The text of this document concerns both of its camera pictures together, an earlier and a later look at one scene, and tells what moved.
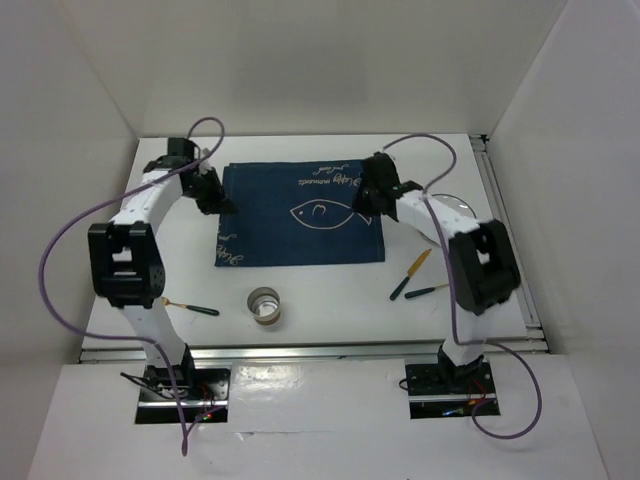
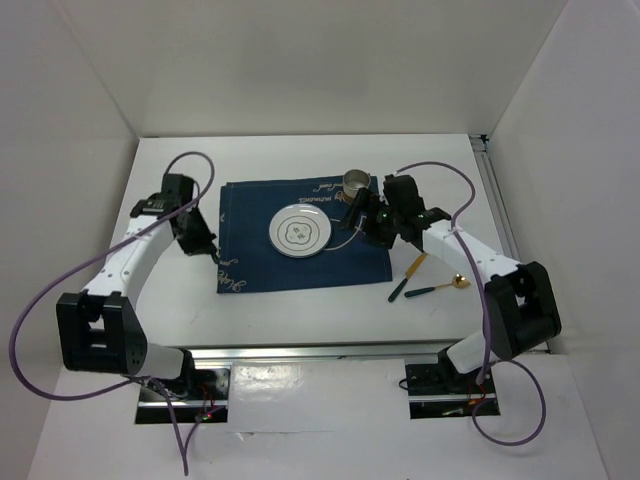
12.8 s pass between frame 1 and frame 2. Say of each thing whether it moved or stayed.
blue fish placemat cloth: moved
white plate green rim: moved
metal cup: moved
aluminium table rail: stayed
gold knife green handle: stayed
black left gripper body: moved
